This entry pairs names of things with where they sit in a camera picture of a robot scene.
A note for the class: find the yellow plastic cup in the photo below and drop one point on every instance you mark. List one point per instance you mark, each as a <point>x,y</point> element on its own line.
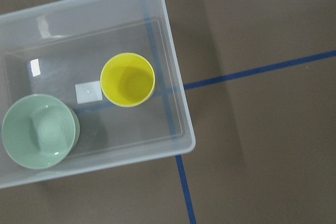
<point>127,80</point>

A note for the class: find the light green bowl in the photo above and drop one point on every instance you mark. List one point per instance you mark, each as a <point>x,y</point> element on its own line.
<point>39,131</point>

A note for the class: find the translucent plastic storage box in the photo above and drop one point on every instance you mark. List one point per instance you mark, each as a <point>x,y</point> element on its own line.
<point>60,48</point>

